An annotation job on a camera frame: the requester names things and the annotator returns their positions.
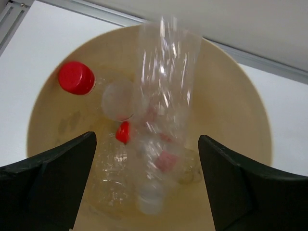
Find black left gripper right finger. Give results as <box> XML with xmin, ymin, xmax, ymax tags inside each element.
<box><xmin>198</xmin><ymin>135</ymin><xmax>308</xmax><ymax>231</ymax></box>

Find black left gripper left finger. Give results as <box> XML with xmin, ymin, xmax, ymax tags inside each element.
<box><xmin>0</xmin><ymin>131</ymin><xmax>97</xmax><ymax>231</ymax></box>

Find small clear bottle red label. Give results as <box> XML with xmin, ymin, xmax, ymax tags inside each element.
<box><xmin>115</xmin><ymin>121</ymin><xmax>202</xmax><ymax>185</ymax></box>

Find large clear bottle red label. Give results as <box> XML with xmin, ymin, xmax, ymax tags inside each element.
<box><xmin>57</xmin><ymin>61</ymin><xmax>149</xmax><ymax>122</ymax></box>

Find long clear bottle white cap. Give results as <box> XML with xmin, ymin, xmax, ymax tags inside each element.
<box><xmin>132</xmin><ymin>16</ymin><xmax>202</xmax><ymax>215</ymax></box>

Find tan paper bucket bin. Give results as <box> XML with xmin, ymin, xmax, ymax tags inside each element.
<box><xmin>27</xmin><ymin>40</ymin><xmax>272</xmax><ymax>231</ymax></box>

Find aluminium frame rail back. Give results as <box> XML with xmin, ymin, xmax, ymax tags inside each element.
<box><xmin>55</xmin><ymin>0</ymin><xmax>308</xmax><ymax>85</ymax></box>

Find aluminium frame rail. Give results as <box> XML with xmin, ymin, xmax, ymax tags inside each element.
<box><xmin>0</xmin><ymin>0</ymin><xmax>34</xmax><ymax>55</ymax></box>
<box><xmin>55</xmin><ymin>0</ymin><xmax>308</xmax><ymax>85</ymax></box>

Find aluminium frame rail left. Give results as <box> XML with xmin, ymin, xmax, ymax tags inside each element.
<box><xmin>0</xmin><ymin>0</ymin><xmax>34</xmax><ymax>55</ymax></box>

